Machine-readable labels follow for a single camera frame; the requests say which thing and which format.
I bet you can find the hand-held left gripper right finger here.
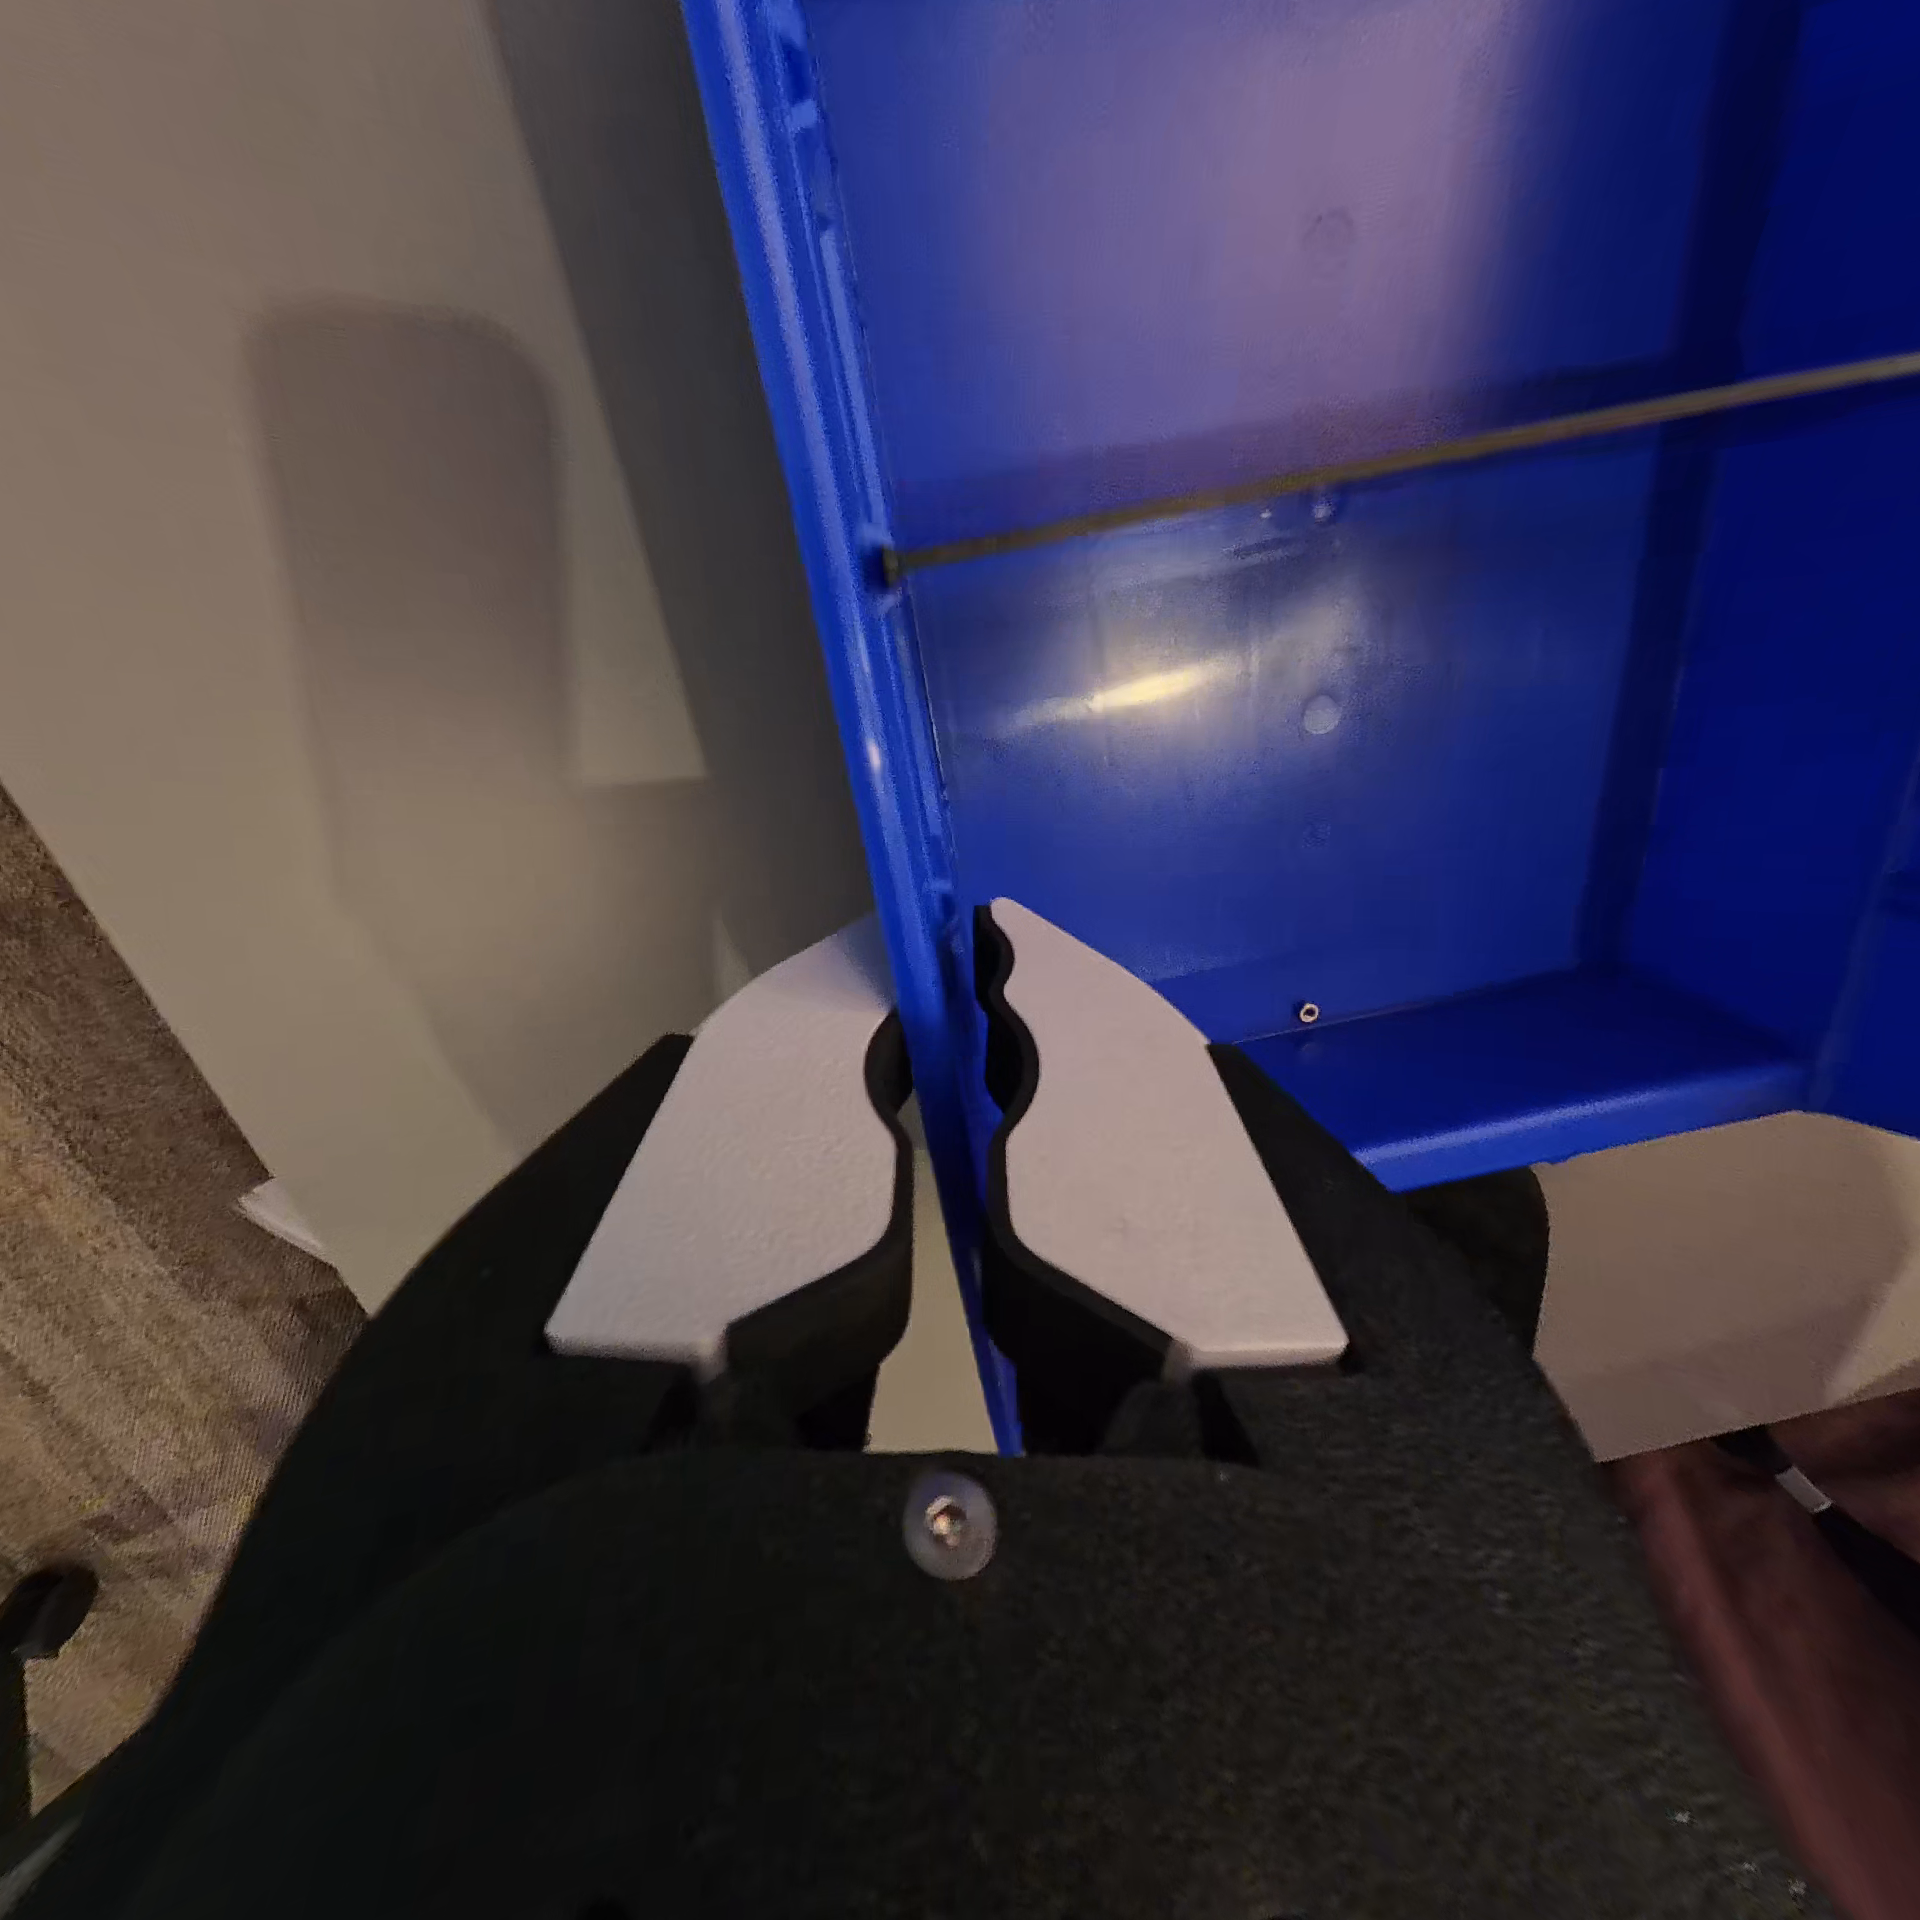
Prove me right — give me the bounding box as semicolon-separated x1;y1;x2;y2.
975;895;1354;1453

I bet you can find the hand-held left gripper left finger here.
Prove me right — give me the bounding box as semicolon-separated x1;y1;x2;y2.
543;915;922;1453

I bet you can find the blue divided parts bin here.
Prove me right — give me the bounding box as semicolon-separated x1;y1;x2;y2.
678;0;1920;1455

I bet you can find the dark bin divider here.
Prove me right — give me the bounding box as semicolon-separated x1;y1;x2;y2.
879;351;1920;590

